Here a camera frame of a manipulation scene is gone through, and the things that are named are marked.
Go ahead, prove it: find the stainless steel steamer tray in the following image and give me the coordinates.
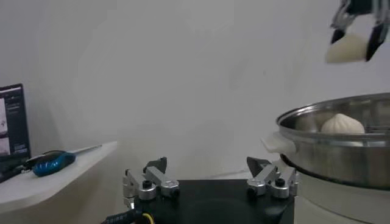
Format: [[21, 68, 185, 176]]
[[261, 93, 390, 192]]

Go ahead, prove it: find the white steamed baozi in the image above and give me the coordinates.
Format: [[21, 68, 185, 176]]
[[325, 32, 369, 64], [320, 113, 366, 135]]

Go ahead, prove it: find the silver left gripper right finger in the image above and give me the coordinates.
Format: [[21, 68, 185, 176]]
[[246, 156, 300, 199]]

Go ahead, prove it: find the white steamer base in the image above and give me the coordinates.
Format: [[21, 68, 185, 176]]
[[292, 170, 390, 224]]

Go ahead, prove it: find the black sleeved left gripper cable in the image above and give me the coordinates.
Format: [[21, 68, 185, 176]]
[[102, 209, 144, 224]]

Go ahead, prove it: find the white side table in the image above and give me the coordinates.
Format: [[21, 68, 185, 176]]
[[0, 141, 118, 224]]

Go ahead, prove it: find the blue computer mouse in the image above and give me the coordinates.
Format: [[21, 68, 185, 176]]
[[32, 151, 76, 177]]

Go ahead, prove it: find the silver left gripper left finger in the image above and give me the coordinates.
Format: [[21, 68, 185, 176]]
[[122, 156, 180, 208]]

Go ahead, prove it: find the black laptop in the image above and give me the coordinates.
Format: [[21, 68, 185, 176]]
[[0, 83, 32, 184]]

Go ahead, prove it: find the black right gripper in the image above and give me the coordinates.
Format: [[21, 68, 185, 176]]
[[330, 0, 390, 62]]

